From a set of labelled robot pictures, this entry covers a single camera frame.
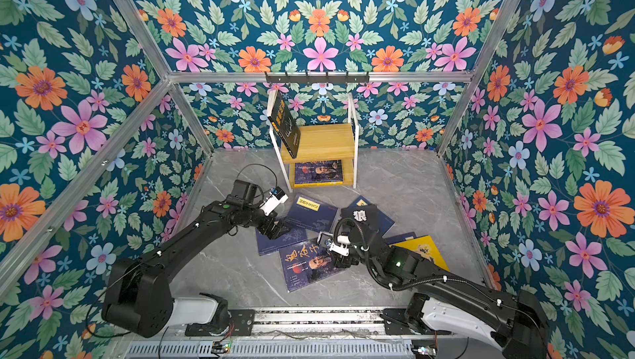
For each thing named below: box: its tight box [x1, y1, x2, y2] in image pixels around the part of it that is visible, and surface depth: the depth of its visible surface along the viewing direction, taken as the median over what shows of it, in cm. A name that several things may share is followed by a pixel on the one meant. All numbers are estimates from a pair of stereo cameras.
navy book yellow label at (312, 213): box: [286, 193, 339, 233], surface depth 100 cm
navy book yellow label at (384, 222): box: [348, 195, 396, 238], surface depth 100 cm
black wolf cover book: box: [345, 204, 380, 230], surface depth 98 cm
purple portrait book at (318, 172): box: [294, 159, 344, 185], surface depth 106 cm
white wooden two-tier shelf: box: [266, 90, 360, 193], surface depth 93 cm
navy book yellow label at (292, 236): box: [254, 226, 308, 257], surface depth 92 cm
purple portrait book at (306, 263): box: [277, 239, 345, 293], surface depth 86 cm
